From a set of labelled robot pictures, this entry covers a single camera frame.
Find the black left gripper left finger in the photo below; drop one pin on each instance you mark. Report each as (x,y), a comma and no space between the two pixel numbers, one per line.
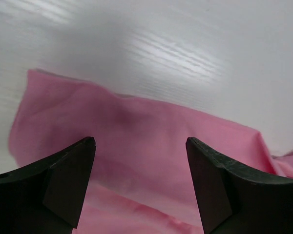
(47,196)

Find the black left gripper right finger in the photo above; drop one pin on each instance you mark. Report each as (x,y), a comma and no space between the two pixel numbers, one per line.
(234,198)

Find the pink t shirt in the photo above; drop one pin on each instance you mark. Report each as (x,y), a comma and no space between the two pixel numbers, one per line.
(140,181)

